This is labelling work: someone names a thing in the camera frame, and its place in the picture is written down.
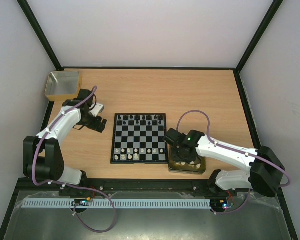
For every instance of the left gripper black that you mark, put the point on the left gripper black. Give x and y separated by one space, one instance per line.
95 125

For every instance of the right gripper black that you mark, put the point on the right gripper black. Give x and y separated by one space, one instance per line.
172 136

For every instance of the black mounting rail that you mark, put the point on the black mounting rail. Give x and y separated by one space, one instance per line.
193 187

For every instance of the black frame post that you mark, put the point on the black frame post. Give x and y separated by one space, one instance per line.
267 19
29 14

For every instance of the grey slotted cable duct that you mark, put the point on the grey slotted cable duct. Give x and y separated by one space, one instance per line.
53 203

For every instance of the gold metal tin lid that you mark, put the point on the gold metal tin lid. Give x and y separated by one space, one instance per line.
63 85

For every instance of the black and white chessboard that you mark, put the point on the black and white chessboard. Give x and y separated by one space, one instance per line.
138 138

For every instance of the black frame post right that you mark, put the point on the black frame post right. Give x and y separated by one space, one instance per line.
267 19

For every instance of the gold metal tin tray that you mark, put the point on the gold metal tin tray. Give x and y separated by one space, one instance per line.
196 166

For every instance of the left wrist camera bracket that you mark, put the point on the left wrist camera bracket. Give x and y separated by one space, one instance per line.
97 109

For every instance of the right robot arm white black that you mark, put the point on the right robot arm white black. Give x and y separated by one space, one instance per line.
257 169

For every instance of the black frame post left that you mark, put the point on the black frame post left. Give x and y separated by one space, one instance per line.
29 14

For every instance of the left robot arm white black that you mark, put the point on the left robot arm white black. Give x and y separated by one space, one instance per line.
43 160

